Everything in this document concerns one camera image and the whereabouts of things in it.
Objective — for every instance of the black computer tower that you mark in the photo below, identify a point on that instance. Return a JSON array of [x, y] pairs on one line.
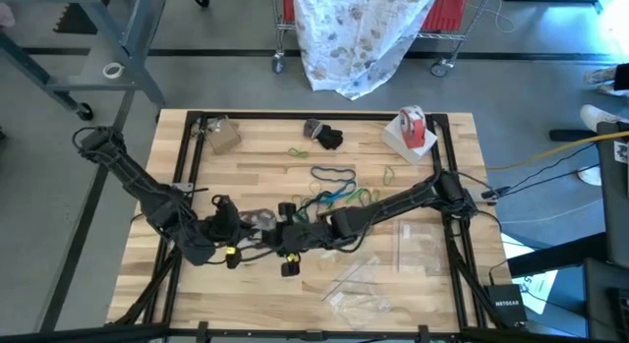
[[614, 210]]

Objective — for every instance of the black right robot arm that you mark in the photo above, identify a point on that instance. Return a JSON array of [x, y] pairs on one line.
[[393, 203]]

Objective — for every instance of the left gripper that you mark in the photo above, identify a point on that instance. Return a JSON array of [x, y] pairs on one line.
[[226, 232]]

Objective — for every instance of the black Netgear network switch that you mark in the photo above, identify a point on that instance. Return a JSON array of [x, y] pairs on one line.
[[506, 306]]

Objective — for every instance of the black desk leg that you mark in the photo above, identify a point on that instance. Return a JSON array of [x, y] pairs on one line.
[[555, 257]]

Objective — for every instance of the bag of black bands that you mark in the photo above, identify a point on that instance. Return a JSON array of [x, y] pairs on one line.
[[266, 219]]

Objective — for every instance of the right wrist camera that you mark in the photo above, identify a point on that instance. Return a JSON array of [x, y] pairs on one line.
[[290, 268]]

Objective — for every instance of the blue desk foot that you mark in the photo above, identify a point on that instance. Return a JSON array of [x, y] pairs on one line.
[[565, 135]]

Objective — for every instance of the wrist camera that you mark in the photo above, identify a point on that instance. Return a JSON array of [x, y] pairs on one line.
[[233, 258], [290, 268]]

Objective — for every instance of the small brown cardboard box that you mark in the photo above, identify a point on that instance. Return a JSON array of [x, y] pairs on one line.
[[223, 136]]

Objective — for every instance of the white printed paper sheet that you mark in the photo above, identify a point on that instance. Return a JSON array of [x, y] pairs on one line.
[[540, 284]]

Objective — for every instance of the white cardboard box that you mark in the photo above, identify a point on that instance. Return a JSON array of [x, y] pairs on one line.
[[393, 136]]

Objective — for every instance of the small green rubber band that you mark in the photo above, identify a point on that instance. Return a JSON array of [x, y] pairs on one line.
[[297, 153]]

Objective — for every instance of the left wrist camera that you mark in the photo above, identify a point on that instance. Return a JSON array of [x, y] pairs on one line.
[[233, 258]]

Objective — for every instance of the wide black rubber band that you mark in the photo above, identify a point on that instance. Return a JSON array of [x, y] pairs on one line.
[[251, 220]]

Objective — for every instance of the black rubber band loop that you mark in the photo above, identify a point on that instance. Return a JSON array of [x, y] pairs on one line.
[[312, 173]]

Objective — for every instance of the black aluminium table frame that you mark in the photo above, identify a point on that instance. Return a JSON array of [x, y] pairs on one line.
[[295, 115]]

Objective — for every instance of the white floral cloth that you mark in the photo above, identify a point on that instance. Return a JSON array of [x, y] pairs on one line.
[[354, 38]]

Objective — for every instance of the red tape dispenser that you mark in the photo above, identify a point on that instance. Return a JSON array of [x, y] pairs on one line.
[[413, 129]]

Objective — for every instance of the red plastic bin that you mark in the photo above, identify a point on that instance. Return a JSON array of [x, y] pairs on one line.
[[288, 4], [444, 11]]

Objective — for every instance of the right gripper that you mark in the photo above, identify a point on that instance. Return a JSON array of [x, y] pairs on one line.
[[304, 237]]

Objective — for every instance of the white tape roll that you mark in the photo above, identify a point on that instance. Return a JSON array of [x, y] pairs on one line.
[[104, 71]]

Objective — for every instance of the black serrated foam pad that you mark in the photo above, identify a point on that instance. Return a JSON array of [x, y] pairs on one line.
[[74, 23]]

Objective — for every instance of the black and gray glove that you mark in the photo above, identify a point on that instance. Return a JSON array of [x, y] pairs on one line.
[[329, 138]]

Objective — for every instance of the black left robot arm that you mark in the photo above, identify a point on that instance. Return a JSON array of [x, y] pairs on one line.
[[142, 186]]

